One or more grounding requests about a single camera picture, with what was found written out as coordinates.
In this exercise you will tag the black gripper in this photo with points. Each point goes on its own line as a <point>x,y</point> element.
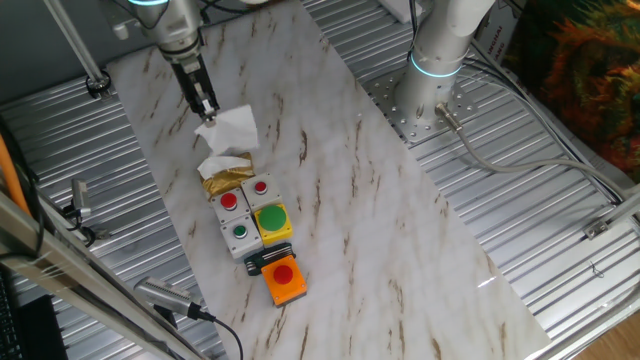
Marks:
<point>187,80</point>

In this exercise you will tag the white pulled napkin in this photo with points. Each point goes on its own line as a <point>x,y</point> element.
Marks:
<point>230,130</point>

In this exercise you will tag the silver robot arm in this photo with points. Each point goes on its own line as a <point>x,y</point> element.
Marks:
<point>435,45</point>

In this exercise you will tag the white napkin in pack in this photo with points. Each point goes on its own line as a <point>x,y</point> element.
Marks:
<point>220,165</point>

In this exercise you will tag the gold tissue pack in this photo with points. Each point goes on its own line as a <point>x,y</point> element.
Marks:
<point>225,182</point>

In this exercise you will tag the grey box large red button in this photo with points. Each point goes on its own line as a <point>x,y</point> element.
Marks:
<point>229,201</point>

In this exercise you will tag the grey box small red button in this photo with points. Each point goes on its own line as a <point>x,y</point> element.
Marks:
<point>260,187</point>

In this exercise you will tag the grey box small green button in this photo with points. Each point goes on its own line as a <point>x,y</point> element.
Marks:
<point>240,231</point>

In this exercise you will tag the yellow box big green button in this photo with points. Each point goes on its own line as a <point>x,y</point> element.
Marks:
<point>272,218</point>

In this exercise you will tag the hex key set black holder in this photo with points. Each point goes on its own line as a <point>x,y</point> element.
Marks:
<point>260,260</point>

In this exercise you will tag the orange box red button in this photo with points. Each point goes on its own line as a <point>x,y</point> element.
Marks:
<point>283,275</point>

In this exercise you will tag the marble pattern sheet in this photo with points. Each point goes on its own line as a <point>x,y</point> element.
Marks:
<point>375,225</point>

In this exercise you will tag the black box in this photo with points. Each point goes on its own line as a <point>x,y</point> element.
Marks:
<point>45,330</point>

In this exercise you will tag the black keyboard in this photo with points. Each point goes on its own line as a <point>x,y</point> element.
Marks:
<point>9,320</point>

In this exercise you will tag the white carton red print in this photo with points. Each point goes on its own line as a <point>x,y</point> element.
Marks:
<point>500,30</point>

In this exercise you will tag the colourful furry cloth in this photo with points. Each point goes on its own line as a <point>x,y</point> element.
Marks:
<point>590,75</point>

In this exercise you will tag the metal camera pole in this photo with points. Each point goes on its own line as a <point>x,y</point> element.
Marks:
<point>75,42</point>

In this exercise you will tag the small silver camera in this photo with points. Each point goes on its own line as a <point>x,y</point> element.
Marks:
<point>80,197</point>

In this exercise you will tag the black camera clamp mount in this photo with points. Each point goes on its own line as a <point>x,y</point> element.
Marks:
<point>82,225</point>

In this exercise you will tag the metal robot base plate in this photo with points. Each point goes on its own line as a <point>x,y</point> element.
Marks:
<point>380,95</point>

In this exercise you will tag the ribbed silver camera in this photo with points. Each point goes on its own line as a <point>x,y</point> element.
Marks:
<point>160,295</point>

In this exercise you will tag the aluminium frame beam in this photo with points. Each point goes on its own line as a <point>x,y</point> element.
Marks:
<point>75,280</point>

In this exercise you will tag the metal corner bracket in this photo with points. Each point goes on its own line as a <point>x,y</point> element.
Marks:
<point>596,230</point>

